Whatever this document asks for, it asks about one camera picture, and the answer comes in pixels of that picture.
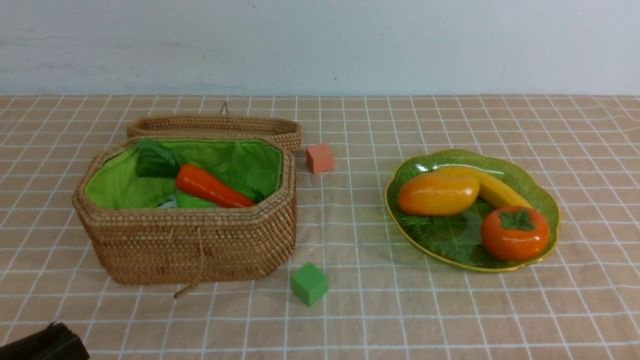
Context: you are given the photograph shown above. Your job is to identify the green cucumber gourd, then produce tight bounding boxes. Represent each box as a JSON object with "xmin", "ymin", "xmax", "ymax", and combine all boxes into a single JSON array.
[{"xmin": 172, "ymin": 190, "xmax": 263, "ymax": 210}]

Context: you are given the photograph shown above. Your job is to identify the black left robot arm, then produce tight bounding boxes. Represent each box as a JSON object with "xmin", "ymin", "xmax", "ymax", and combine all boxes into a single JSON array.
[{"xmin": 0, "ymin": 322, "xmax": 90, "ymax": 360}]

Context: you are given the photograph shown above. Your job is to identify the yellow banana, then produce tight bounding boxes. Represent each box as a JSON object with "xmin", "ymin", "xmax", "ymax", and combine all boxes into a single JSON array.
[{"xmin": 435, "ymin": 165, "xmax": 531, "ymax": 208}]

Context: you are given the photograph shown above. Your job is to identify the yellow orange mango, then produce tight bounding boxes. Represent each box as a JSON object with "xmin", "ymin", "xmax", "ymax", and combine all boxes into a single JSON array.
[{"xmin": 397, "ymin": 172, "xmax": 480, "ymax": 217}]

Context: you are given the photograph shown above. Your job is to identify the beige checkered tablecloth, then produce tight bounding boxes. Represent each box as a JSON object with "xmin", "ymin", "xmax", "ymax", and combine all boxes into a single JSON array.
[{"xmin": 0, "ymin": 95, "xmax": 639, "ymax": 360}]

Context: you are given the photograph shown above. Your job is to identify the woven wicker basket lid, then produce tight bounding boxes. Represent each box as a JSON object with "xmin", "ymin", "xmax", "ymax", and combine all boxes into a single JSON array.
[{"xmin": 126, "ymin": 101, "xmax": 302, "ymax": 152}]

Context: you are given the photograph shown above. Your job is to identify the orange carrot with green top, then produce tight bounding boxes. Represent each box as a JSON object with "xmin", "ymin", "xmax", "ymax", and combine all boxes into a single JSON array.
[{"xmin": 135, "ymin": 137, "xmax": 256, "ymax": 208}]

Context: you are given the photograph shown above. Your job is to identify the green foam cube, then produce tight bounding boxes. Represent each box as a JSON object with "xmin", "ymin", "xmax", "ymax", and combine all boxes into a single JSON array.
[{"xmin": 290, "ymin": 262, "xmax": 329, "ymax": 307}]

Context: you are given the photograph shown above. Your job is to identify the orange persimmon with green calyx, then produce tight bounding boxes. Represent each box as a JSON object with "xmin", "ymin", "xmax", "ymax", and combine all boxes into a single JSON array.
[{"xmin": 480, "ymin": 205, "xmax": 551, "ymax": 263}]

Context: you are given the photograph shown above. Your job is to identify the salmon pink foam cube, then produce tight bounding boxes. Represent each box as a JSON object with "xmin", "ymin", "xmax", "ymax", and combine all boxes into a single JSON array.
[{"xmin": 306, "ymin": 143, "xmax": 334, "ymax": 174}]

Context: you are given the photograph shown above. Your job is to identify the green leaf-shaped glass plate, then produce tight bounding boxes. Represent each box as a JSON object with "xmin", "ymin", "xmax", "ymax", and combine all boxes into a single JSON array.
[{"xmin": 384, "ymin": 149, "xmax": 562, "ymax": 273}]

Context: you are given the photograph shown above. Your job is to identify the woven wicker basket green lining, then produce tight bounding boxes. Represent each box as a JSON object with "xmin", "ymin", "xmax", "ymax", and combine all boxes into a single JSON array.
[{"xmin": 72, "ymin": 136, "xmax": 298, "ymax": 285}]

